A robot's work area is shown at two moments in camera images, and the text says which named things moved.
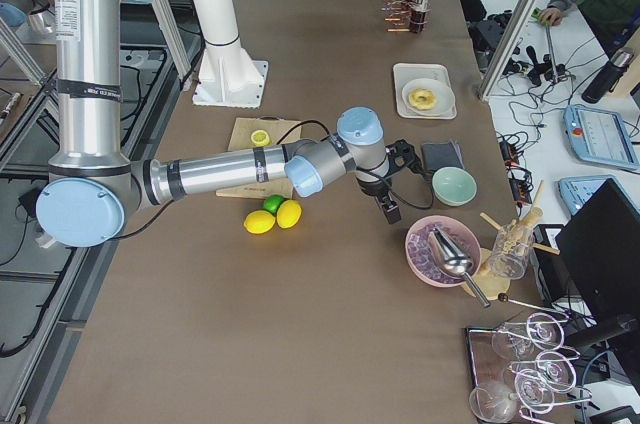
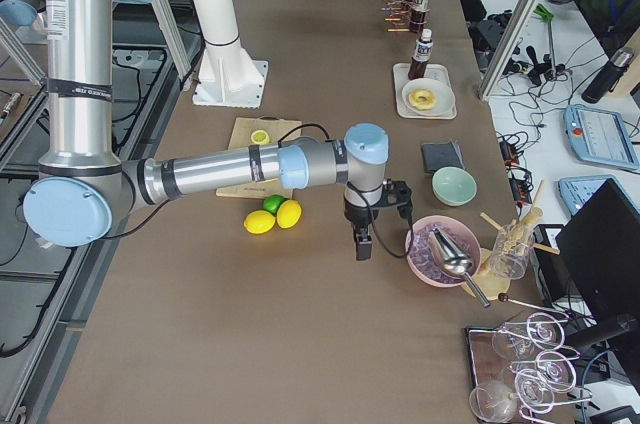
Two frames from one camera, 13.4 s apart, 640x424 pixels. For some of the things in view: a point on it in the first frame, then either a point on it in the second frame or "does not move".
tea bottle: x=419 y=7 to x=423 y=51
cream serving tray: x=407 y=72 does not move
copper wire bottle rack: x=408 y=11 does not move
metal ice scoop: x=453 y=261 does not move
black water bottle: x=614 y=68 does not move
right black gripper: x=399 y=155 to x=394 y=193
